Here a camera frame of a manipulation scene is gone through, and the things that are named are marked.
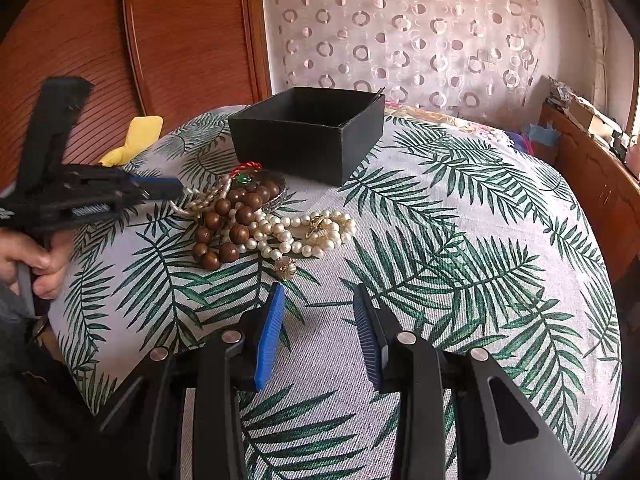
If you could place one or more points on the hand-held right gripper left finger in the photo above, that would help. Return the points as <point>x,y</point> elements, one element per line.
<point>270,335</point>

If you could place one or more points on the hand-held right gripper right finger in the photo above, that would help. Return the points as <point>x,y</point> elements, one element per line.
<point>367,335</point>

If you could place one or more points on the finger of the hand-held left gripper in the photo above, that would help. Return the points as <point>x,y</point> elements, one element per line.
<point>155,187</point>

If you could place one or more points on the black cardboard box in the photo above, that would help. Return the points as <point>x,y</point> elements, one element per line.
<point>300,135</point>

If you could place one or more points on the person's left hand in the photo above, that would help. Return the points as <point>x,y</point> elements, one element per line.
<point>35,260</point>

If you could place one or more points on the yellow cloth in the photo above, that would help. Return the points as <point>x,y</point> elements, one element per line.
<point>137,132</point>

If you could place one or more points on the gold flower brooch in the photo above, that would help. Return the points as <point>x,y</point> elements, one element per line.
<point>285,266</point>

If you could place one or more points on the silver patterned dish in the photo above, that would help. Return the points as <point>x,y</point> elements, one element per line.
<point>276,201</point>

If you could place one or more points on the leaf print bedspread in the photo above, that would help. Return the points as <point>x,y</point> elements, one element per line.
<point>450,240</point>

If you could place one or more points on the wooden headboard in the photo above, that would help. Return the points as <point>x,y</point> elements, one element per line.
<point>190,35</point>

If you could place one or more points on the floral blanket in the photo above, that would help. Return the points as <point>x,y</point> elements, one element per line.
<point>475,127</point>

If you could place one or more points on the wooden side cabinet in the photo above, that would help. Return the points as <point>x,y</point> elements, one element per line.
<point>595,190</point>

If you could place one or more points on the circle pattern sheer curtain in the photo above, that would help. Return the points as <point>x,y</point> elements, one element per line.
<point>415,30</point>

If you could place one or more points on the clutter of boxes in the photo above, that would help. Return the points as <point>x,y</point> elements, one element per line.
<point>585,115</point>

